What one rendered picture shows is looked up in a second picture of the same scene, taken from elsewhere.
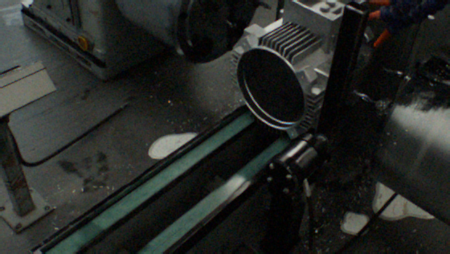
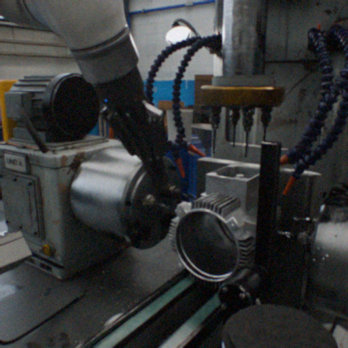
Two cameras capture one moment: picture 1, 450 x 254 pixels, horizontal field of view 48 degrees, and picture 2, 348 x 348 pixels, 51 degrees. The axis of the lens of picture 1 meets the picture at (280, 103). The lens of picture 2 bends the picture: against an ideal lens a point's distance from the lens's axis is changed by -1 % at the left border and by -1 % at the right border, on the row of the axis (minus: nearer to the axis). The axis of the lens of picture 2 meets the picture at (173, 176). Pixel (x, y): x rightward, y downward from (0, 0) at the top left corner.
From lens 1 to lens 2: 0.22 m
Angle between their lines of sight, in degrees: 26
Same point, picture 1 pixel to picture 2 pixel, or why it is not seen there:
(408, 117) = (332, 230)
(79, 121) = (43, 311)
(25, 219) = not seen: outside the picture
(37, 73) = (17, 240)
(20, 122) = not seen: outside the picture
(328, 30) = (244, 190)
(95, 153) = (57, 333)
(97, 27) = (58, 234)
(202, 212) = not seen: outside the picture
